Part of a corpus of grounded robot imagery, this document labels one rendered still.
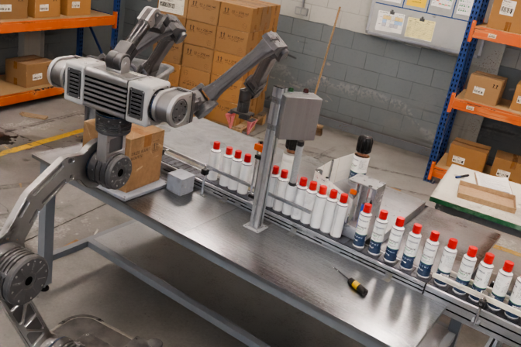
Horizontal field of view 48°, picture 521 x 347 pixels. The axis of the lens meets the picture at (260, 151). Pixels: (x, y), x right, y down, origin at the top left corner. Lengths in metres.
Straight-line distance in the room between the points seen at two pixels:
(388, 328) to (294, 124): 0.89
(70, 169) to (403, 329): 1.36
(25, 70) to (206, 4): 2.02
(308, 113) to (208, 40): 3.76
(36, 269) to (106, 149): 0.50
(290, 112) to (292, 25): 4.93
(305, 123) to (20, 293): 1.27
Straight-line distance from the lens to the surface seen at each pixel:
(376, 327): 2.22
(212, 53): 6.13
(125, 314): 3.42
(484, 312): 2.45
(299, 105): 2.43
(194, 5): 6.17
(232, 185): 2.86
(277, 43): 2.24
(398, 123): 7.01
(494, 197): 3.88
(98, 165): 2.28
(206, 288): 3.29
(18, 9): 6.37
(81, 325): 2.96
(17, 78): 6.68
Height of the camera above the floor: 2.07
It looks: 20 degrees down
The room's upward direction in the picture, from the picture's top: 10 degrees clockwise
